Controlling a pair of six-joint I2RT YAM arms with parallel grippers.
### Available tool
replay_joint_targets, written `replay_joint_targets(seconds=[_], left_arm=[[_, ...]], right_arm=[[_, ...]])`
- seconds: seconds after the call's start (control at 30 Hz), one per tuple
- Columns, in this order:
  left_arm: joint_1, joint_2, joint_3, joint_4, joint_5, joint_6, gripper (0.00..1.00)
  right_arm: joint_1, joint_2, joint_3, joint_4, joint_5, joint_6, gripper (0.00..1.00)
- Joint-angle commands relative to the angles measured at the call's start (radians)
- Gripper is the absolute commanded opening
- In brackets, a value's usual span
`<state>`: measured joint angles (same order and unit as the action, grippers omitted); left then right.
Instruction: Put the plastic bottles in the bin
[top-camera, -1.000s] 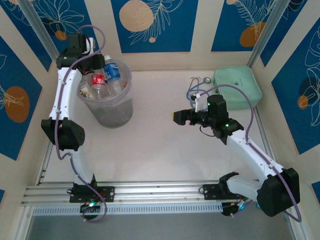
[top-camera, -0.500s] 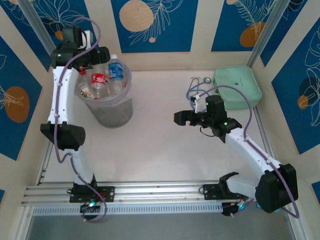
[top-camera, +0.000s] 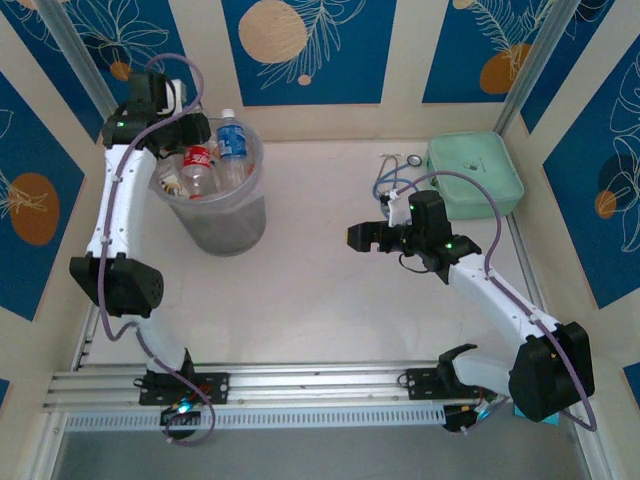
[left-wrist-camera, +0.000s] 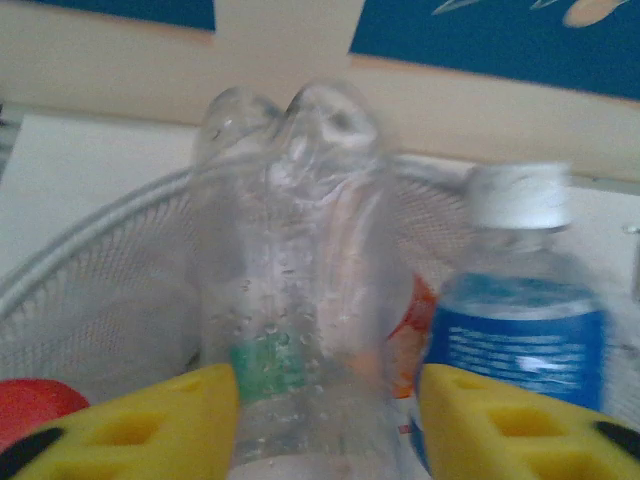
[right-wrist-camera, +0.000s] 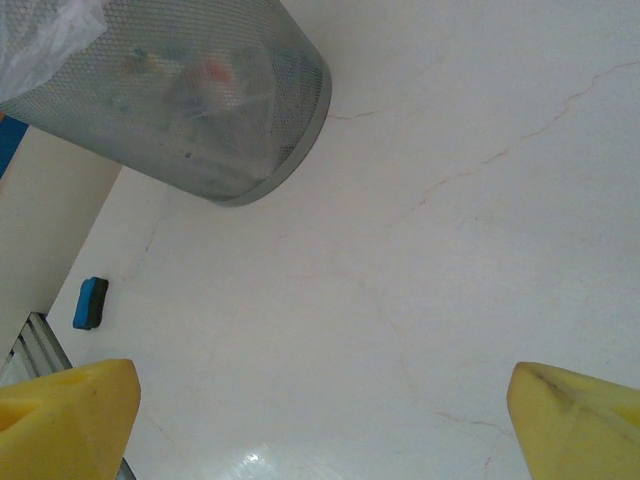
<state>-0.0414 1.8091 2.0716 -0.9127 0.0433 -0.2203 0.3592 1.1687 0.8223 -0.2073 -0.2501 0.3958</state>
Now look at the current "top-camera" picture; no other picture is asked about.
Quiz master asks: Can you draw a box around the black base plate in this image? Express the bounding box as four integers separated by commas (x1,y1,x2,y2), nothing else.
138,372,231,406
405,367,499,401

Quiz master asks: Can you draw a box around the black controller board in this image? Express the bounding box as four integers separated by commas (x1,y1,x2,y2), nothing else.
159,402,202,427
442,402,495,434

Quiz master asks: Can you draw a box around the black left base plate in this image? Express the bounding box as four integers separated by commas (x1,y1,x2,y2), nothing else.
138,372,231,406

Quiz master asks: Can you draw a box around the translucent plastic bin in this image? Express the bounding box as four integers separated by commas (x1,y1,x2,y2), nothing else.
149,115,267,257

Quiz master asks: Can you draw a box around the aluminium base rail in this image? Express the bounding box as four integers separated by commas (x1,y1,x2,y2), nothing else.
42,360,591,412

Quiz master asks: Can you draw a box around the small red label cola bottle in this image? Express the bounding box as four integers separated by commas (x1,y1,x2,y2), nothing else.
180,143,220,200

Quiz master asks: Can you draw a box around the white slotted cable duct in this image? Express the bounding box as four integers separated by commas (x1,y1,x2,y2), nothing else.
64,405,446,432

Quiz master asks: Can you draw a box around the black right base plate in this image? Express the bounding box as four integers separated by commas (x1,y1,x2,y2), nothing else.
405,367,499,401

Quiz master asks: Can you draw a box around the mint green zip case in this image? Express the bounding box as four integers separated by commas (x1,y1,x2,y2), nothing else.
425,130,525,220

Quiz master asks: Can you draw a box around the blue stethoscope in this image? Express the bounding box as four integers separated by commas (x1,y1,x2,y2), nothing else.
372,152,424,201

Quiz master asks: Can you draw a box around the aluminium side rail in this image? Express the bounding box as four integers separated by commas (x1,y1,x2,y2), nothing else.
505,214,552,326
71,304,102,372

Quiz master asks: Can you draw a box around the small blue label bottle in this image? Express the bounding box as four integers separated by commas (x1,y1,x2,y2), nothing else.
215,107,250,190

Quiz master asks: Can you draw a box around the blue white wipes packet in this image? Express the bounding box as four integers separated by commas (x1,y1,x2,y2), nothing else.
513,404,560,427

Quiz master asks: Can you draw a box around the aluminium frame post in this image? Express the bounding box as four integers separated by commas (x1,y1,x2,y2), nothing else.
494,0,584,136
34,0,134,116

